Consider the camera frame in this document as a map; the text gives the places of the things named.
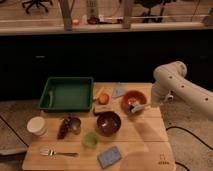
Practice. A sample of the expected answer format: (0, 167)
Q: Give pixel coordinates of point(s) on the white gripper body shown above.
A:
(157, 96)

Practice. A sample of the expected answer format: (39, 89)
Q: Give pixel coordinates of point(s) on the red bowl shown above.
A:
(130, 97)

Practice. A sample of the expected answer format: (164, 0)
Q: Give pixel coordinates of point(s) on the white black dish brush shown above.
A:
(138, 108)

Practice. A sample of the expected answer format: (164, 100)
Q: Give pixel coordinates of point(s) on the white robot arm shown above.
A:
(171, 78)

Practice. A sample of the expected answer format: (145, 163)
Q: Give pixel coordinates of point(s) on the dark purple bowl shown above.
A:
(108, 123)

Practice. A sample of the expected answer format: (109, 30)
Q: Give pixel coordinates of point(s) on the grey blue cloth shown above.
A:
(118, 90)

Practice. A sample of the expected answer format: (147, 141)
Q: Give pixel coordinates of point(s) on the wooden table board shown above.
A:
(142, 141)

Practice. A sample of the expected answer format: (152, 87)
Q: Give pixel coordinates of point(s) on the orange fruit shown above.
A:
(103, 98)

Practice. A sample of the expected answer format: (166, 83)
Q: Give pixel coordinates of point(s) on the yellow banana piece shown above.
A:
(98, 93)

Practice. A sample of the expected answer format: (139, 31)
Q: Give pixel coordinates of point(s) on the brown wooden block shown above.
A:
(101, 109)

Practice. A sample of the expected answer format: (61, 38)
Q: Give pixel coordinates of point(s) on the blue sponge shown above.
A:
(109, 157)

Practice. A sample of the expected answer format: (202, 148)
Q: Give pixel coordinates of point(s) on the small green cup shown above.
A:
(90, 140)

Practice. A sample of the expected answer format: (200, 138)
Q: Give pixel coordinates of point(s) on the metal can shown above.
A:
(75, 125)

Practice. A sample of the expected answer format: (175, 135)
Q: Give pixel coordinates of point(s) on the green plastic tray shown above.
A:
(62, 94)

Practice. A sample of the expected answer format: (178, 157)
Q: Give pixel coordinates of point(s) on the brown pine cone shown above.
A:
(64, 128)

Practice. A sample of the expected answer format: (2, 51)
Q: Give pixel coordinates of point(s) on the silver fork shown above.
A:
(49, 152)

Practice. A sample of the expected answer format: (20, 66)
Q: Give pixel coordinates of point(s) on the white cup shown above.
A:
(37, 126)

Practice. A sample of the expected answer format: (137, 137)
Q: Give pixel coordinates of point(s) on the black office chair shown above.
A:
(28, 4)

